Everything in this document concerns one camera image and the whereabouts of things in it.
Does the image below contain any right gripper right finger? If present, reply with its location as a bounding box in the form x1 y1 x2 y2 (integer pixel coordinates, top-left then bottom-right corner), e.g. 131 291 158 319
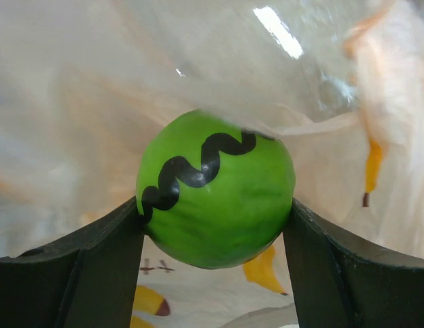
283 200 424 327

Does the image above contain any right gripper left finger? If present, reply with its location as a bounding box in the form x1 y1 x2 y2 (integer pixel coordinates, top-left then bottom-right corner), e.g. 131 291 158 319
0 198 143 327

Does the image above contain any green watermelon ball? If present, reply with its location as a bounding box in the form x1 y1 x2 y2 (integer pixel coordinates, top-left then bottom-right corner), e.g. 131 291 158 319
136 110 296 269

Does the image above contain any orange banana print plastic bag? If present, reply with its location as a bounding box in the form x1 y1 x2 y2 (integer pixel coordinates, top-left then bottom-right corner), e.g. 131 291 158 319
0 1 424 327

